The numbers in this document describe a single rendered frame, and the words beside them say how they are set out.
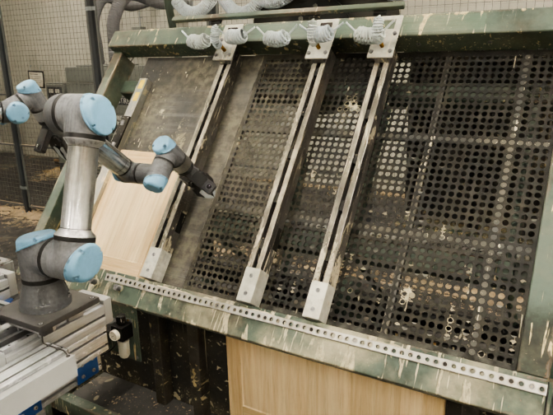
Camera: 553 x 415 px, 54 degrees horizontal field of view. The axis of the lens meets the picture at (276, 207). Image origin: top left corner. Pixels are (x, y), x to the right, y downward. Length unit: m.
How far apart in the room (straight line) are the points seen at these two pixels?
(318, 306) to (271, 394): 0.64
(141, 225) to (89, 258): 0.80
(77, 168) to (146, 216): 0.83
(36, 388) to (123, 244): 0.94
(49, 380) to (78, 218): 0.45
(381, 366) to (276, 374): 0.65
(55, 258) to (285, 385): 1.08
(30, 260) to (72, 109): 0.45
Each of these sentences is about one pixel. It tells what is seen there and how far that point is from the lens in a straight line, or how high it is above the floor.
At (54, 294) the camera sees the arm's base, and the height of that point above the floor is 1.09.
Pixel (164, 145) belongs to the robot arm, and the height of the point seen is 1.47.
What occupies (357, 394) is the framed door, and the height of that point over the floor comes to 0.55.
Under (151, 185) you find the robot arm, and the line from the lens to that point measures 1.90.
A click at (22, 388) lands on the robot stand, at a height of 0.94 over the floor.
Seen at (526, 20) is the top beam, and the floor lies 1.85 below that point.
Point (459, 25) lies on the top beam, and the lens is 2.16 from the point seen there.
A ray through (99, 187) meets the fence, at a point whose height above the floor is 1.19.
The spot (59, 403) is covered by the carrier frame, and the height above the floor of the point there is 0.15.
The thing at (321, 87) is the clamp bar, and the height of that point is 1.62.
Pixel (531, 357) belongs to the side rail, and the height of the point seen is 0.95.
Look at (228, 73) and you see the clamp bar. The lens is 2.48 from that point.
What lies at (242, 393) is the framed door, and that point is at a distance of 2.43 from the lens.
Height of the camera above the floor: 1.77
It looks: 16 degrees down
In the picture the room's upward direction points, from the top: 1 degrees counter-clockwise
